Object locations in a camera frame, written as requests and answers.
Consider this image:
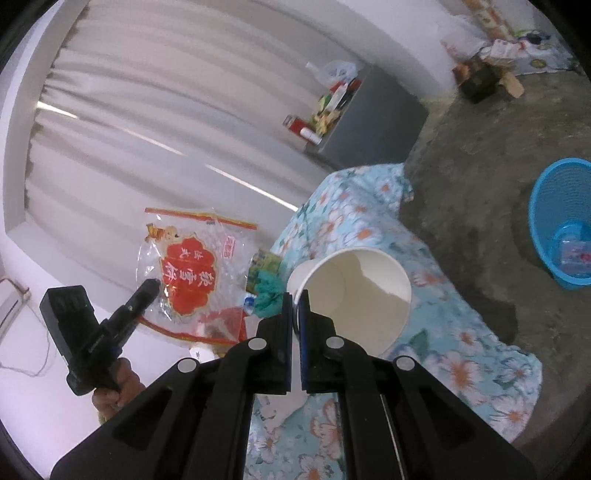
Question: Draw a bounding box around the dark cardboard box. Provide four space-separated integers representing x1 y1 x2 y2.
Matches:
458 64 500 104

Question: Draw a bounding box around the red canister on cabinet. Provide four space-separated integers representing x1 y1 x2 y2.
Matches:
283 115 311 135

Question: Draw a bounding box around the grey bedside cabinet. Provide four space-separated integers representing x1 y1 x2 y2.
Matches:
304 65 429 171

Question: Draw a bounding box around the white paper cup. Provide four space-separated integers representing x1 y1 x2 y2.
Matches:
287 247 413 356

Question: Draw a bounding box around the white curtain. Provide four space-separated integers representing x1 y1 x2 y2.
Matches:
25 1 349 288

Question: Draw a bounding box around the person's left hand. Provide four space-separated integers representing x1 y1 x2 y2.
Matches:
92 358 145 423

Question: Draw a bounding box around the floral blue bed sheet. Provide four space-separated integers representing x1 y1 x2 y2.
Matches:
243 165 542 479

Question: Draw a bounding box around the teal crumpled wrapper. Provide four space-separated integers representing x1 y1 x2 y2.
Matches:
253 270 286 318

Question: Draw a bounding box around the red clear snack bag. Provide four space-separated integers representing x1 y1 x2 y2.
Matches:
136 208 259 346

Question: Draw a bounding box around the blue plastic trash basket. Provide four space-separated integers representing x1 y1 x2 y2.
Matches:
528 158 590 290

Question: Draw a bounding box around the clear plastic bag on cabinet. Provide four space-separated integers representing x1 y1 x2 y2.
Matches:
305 60 358 89

